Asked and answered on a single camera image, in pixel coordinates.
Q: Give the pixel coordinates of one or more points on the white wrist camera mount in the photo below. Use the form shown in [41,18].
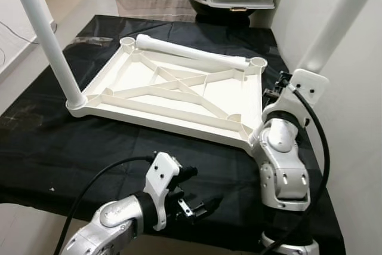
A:
[161,174]
[309,85]

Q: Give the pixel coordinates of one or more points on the white children table top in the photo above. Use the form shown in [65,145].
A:
[155,94]

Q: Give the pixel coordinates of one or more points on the black table cloth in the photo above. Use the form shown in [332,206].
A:
[59,159]

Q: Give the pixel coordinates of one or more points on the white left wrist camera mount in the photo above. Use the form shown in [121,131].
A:
[161,174]

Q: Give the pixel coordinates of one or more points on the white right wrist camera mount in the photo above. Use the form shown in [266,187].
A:
[309,85]

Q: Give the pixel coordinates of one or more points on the cloth covered low bench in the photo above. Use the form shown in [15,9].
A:
[149,7]

